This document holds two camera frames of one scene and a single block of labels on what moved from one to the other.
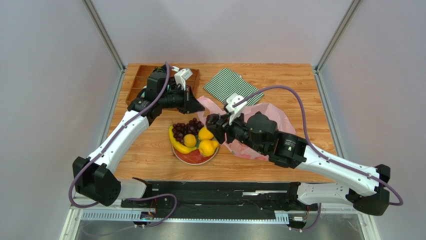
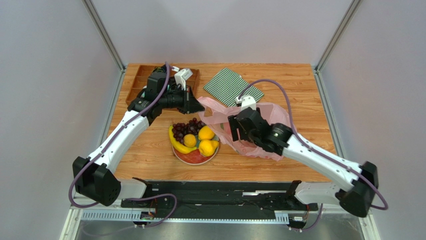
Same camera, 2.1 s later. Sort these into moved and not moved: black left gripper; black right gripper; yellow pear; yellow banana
Moved: black right gripper
Not moved: black left gripper; yellow banana; yellow pear
